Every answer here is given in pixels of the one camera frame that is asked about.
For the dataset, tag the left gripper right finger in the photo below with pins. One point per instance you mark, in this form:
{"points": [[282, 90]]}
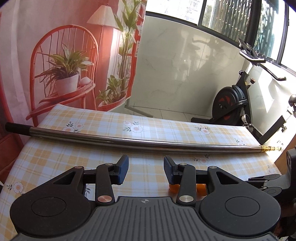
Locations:
{"points": [[187, 177]]}

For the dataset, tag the plaid floral tablecloth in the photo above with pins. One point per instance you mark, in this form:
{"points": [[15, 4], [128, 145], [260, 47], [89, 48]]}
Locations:
{"points": [[40, 160]]}

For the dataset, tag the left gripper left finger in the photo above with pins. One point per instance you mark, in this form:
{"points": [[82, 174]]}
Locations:
{"points": [[103, 177]]}

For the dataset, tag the long metal rod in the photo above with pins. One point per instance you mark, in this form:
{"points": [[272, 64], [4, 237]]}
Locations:
{"points": [[133, 144]]}

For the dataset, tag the orange tangerine right centre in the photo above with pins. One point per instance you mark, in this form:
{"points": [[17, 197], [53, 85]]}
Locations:
{"points": [[201, 189]]}

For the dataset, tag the middle orange tangerine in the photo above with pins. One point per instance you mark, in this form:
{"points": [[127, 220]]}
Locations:
{"points": [[174, 188]]}

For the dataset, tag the orange tangerine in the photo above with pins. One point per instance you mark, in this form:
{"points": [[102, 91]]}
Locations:
{"points": [[201, 189], [174, 188]]}

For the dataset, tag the printed room backdrop curtain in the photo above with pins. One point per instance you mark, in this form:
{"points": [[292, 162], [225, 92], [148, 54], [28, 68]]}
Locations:
{"points": [[75, 53]]}

